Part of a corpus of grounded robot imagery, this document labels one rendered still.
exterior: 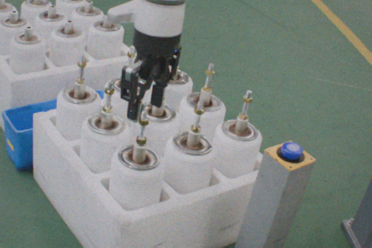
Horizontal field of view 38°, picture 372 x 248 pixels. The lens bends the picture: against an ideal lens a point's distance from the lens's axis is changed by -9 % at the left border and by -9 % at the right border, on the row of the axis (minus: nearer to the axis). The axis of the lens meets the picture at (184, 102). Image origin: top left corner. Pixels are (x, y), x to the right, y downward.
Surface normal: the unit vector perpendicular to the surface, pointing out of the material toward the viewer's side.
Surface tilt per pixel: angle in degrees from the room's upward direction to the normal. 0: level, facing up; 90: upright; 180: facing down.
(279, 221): 90
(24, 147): 92
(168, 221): 90
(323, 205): 0
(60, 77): 90
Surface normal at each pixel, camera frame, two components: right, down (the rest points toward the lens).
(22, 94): 0.58, 0.48
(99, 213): -0.80, 0.18
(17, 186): 0.16, -0.86
